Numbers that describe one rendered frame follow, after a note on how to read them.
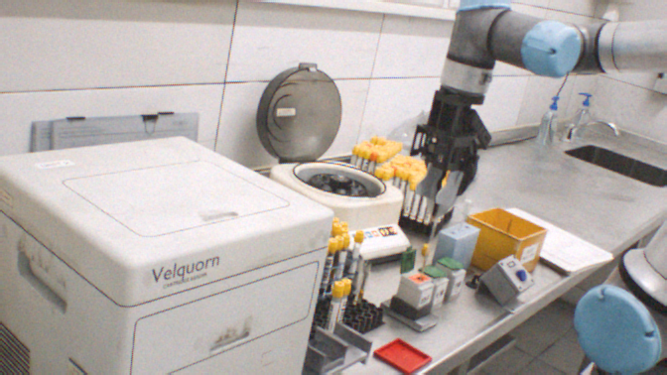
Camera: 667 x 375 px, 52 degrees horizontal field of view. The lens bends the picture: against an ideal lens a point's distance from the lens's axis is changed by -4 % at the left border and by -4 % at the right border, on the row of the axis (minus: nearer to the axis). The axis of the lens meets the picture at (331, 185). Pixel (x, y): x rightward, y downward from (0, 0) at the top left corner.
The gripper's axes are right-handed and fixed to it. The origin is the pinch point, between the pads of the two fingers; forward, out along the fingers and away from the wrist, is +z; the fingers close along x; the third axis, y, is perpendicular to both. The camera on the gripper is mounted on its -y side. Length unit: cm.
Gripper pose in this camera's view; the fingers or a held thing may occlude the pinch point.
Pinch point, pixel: (439, 208)
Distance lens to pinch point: 116.4
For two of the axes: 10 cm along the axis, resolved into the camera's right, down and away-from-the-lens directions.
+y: -6.5, 1.3, -7.5
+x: 7.4, 3.5, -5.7
